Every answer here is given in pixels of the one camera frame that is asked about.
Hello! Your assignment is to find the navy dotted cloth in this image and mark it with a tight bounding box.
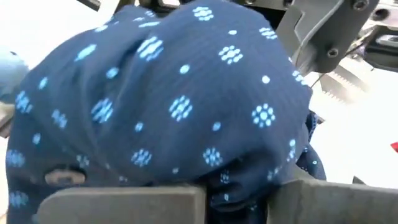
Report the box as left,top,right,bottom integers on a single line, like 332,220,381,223
5,0,327,224

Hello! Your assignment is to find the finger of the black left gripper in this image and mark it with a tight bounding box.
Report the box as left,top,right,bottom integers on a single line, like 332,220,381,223
275,0,381,104

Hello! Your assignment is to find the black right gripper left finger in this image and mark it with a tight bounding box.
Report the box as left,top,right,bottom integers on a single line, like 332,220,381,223
36,184,208,224

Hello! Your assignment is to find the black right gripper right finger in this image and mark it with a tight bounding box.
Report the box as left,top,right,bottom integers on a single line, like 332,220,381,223
266,177,398,224

